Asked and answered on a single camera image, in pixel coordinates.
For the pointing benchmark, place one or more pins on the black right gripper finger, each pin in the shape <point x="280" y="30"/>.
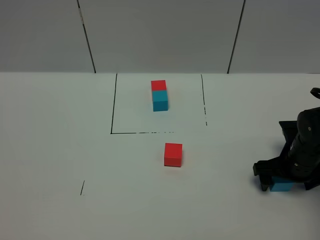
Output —
<point x="310" y="184"/>
<point x="265" y="182"/>

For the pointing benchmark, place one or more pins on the red template cube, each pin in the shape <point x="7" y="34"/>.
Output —
<point x="158" y="85"/>

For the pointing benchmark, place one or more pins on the blue template cube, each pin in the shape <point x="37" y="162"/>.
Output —
<point x="160" y="100"/>

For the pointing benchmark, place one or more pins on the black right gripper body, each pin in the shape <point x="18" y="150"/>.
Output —
<point x="300" y="157"/>

